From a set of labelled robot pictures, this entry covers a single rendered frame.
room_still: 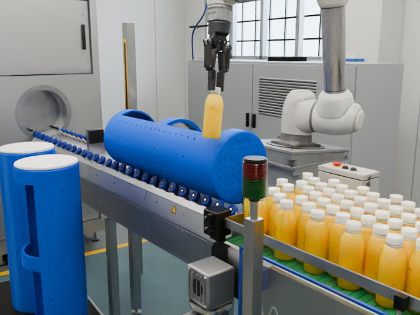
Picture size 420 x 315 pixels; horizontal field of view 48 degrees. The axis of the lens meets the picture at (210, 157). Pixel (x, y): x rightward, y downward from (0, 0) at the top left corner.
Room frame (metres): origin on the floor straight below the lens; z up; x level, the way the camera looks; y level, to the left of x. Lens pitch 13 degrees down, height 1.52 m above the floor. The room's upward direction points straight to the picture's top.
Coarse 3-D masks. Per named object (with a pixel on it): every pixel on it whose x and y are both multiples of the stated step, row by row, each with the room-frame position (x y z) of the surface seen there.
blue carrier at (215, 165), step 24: (120, 120) 2.27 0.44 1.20; (144, 120) 2.14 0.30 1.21; (168, 120) 2.05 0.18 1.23; (120, 144) 2.18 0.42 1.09; (144, 144) 2.02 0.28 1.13; (168, 144) 1.88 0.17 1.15; (192, 144) 1.77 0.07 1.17; (216, 144) 1.68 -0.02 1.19; (240, 144) 1.73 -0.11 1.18; (144, 168) 2.07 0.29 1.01; (168, 168) 1.87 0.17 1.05; (192, 168) 1.73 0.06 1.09; (216, 168) 1.65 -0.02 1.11; (240, 168) 1.73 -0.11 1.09; (216, 192) 1.66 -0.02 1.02; (240, 192) 1.73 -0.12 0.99
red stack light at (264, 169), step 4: (244, 164) 1.14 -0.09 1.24; (248, 164) 1.13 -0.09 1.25; (252, 164) 1.13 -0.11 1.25; (256, 164) 1.13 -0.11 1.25; (260, 164) 1.13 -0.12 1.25; (264, 164) 1.13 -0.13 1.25; (244, 168) 1.14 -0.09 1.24; (248, 168) 1.13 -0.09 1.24; (252, 168) 1.13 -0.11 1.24; (256, 168) 1.12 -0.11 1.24; (260, 168) 1.13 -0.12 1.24; (264, 168) 1.13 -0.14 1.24; (244, 172) 1.14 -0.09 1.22; (248, 172) 1.13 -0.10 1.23; (252, 172) 1.13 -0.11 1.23; (256, 172) 1.12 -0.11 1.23; (260, 172) 1.13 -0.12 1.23; (264, 172) 1.13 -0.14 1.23; (244, 176) 1.14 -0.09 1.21; (248, 176) 1.13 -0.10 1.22; (252, 176) 1.13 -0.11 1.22; (256, 176) 1.12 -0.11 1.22; (260, 176) 1.13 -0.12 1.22; (264, 176) 1.13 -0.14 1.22
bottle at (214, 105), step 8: (208, 96) 1.68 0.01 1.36; (216, 96) 1.67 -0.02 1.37; (208, 104) 1.66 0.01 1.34; (216, 104) 1.65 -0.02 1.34; (208, 112) 1.65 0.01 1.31; (216, 112) 1.65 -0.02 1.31; (208, 120) 1.65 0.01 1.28; (216, 120) 1.65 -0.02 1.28; (208, 128) 1.64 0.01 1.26; (216, 128) 1.65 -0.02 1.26; (208, 136) 1.64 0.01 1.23; (216, 136) 1.64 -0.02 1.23
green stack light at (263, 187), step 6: (246, 180) 1.13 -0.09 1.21; (252, 180) 1.13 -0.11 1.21; (258, 180) 1.13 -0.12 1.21; (264, 180) 1.13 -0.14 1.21; (246, 186) 1.13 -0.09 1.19; (252, 186) 1.13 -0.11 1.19; (258, 186) 1.12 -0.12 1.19; (264, 186) 1.14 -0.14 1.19; (246, 192) 1.13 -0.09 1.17; (252, 192) 1.13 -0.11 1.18; (258, 192) 1.12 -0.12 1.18; (264, 192) 1.13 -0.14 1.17; (252, 198) 1.13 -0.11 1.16; (258, 198) 1.12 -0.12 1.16
